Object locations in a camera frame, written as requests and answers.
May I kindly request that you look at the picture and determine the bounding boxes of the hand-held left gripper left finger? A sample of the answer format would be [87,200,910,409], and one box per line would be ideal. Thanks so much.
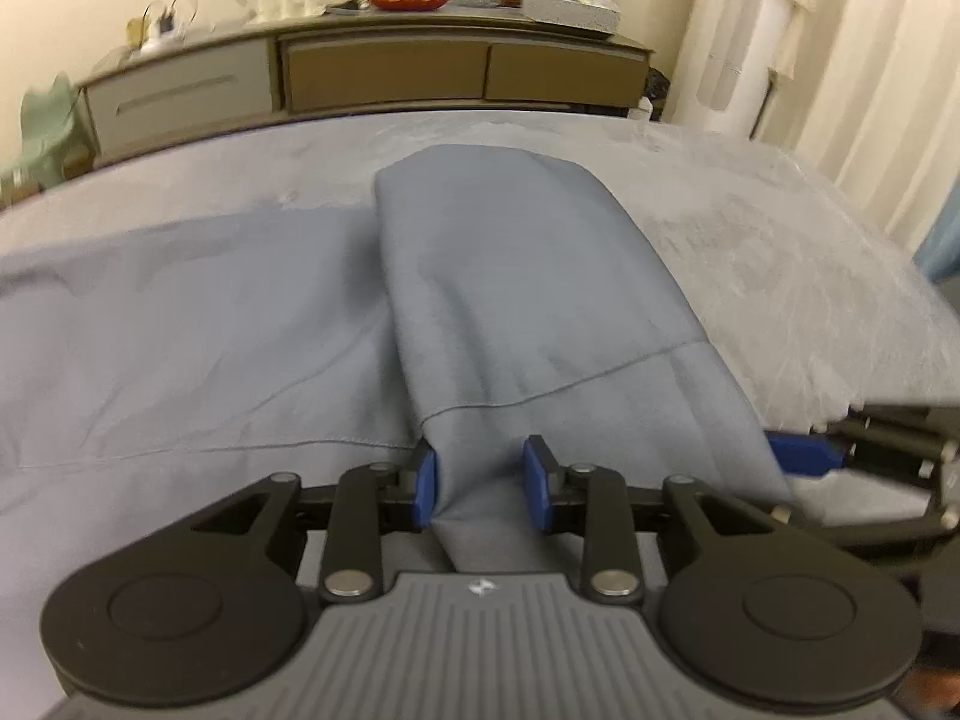
[191,439,440,605]

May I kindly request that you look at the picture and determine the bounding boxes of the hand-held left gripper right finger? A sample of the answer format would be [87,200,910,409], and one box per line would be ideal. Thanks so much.
[523,435,777,605]

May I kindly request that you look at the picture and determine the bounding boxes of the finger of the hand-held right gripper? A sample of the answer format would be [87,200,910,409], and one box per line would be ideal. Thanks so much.
[766,403,960,481]
[771,465,960,563]

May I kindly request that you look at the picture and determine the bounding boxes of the grey-blue pants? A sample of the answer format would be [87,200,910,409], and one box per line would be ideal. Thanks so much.
[0,144,797,698]

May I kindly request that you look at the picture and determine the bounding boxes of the upholstered chair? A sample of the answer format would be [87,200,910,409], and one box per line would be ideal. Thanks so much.
[915,180,960,278]

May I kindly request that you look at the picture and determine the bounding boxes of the black bag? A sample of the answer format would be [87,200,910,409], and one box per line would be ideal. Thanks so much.
[641,67,668,121]

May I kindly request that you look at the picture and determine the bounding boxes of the cream curtain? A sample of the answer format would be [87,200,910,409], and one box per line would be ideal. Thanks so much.
[701,0,960,256]

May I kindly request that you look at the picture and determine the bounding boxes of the low grey-brown TV cabinet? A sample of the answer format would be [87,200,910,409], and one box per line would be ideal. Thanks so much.
[79,4,653,166]

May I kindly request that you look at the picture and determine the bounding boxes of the white storage box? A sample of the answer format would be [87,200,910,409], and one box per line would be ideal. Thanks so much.
[521,0,623,35]

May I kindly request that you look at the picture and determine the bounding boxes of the green frog stool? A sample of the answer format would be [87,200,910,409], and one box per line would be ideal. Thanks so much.
[0,73,95,200]

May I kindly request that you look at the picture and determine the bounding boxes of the glass cups with handles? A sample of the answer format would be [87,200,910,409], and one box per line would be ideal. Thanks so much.
[124,0,200,53]

